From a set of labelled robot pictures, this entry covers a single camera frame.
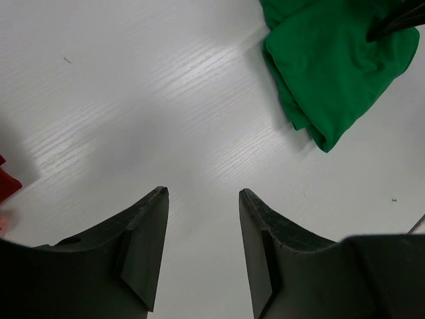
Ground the green t shirt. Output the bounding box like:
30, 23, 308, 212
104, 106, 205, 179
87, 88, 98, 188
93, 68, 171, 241
261, 1, 420, 152

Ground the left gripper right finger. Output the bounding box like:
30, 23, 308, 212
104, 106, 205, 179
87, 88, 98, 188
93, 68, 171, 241
239, 189, 424, 318

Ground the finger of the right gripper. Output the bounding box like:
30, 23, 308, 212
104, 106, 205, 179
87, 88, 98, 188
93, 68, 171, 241
366, 0, 424, 43

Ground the pink folded t shirt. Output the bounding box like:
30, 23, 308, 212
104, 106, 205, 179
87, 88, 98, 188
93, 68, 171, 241
0, 214, 9, 238

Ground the red folded t shirt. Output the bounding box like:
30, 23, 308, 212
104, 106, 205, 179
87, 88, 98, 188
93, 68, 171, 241
0, 168, 23, 203

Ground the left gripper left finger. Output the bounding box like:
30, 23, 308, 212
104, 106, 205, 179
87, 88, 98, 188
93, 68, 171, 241
1, 187, 169, 318

